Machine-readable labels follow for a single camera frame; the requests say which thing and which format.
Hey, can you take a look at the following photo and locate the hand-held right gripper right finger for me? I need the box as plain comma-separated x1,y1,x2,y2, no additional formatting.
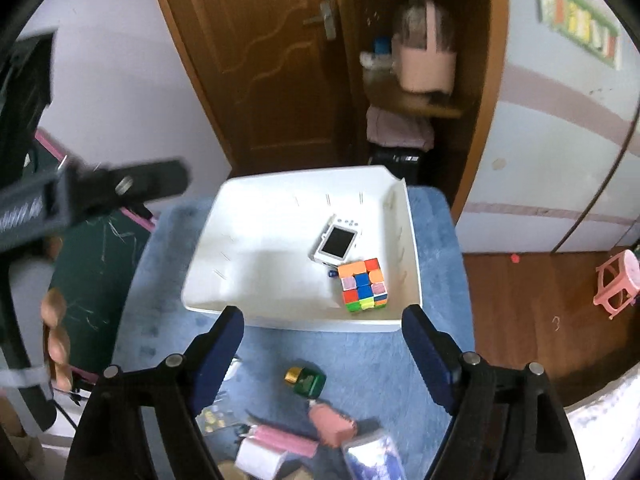
401,304,586,480

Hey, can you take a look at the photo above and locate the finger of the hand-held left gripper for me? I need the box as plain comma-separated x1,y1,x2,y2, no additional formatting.
66,159,193,222

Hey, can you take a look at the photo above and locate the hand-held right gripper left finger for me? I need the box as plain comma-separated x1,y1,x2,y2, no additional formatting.
64,305,246,480

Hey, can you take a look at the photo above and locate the green bottle with gold cap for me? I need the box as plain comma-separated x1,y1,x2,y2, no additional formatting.
285,366,327,401

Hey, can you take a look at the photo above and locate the pink box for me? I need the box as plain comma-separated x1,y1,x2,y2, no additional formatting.
247,424,318,458

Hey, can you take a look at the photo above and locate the white plastic tray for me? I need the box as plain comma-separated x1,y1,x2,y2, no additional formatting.
181,165,423,333

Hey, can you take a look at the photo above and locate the blue silver packet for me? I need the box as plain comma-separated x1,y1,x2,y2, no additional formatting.
342,430,408,480

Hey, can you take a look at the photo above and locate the pink bottle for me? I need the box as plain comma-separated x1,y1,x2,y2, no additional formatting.
307,400,358,452

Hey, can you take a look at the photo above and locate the person's left hand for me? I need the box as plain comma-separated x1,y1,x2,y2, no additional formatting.
40,289,72,392

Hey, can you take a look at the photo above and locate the clear sticker sheet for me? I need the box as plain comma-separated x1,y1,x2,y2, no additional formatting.
197,400,241,433

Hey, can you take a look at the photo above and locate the blue fuzzy mat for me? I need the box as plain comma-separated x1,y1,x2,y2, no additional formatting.
112,187,476,480

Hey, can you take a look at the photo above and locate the colourful puzzle cube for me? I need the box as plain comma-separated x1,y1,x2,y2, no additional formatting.
337,257,390,313

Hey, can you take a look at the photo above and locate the white box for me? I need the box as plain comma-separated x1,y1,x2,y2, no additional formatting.
234,439,291,480

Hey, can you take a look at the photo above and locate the brown wooden door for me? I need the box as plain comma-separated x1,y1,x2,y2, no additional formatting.
145,0,361,171

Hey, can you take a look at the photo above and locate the white printed blanket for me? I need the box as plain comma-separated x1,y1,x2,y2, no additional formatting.
565,375,640,480

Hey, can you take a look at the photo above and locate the black bag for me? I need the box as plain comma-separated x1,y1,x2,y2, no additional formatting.
370,146,423,183

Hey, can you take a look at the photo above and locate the pink plastic stool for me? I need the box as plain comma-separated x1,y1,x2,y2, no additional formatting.
593,251,640,321

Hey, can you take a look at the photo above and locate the pink folded cloth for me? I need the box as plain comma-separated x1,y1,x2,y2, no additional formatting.
366,106,435,151

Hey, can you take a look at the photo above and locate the brown wooden corner shelf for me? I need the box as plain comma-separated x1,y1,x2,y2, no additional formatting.
345,0,508,211

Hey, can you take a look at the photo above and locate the pink basket with clear cover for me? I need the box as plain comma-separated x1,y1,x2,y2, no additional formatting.
391,0,457,95

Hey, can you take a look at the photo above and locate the green chalkboard with pink frame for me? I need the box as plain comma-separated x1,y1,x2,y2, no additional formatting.
32,129,160,378

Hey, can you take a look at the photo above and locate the small white toy camera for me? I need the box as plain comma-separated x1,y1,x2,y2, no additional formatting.
313,214,362,265

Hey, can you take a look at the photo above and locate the black cable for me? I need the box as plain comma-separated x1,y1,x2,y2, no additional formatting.
50,394,79,431

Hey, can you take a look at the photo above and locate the metal door handle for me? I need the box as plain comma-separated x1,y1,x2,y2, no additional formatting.
303,0,337,41

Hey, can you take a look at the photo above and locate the wall poster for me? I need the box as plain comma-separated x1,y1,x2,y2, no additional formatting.
531,0,622,70

